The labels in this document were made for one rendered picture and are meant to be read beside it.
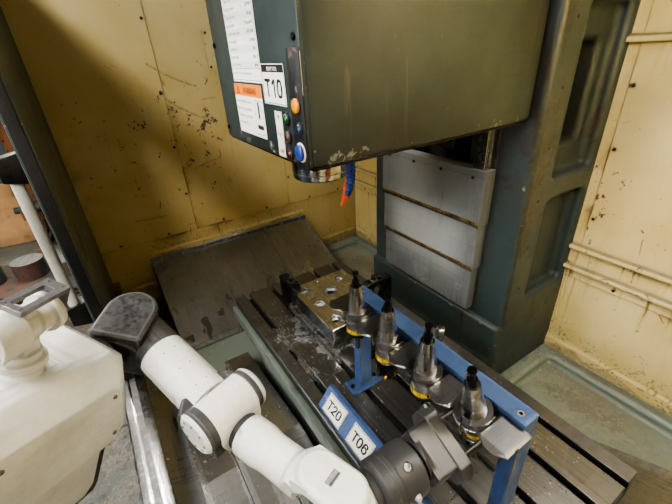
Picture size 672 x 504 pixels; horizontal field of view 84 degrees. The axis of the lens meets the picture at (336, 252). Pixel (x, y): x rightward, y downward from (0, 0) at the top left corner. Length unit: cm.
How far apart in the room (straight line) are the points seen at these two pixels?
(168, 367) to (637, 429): 149
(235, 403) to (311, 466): 17
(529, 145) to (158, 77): 150
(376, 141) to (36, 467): 74
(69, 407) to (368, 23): 76
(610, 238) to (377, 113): 101
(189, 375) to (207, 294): 122
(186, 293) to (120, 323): 116
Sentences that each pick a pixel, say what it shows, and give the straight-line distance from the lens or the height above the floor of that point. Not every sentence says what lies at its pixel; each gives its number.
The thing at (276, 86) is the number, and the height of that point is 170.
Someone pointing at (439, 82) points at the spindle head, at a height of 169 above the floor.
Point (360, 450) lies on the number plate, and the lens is 99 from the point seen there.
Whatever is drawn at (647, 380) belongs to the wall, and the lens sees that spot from 172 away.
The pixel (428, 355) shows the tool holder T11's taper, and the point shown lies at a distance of 71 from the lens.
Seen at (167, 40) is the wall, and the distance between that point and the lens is 195.
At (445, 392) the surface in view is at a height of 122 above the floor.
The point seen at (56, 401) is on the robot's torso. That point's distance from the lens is 71.
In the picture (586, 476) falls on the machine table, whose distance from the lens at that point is 111.
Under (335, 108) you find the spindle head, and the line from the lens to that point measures 69.
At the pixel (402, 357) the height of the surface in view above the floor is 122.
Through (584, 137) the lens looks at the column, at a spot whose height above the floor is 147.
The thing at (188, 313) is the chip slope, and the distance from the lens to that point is 190.
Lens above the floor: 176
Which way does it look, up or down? 29 degrees down
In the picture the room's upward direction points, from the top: 3 degrees counter-clockwise
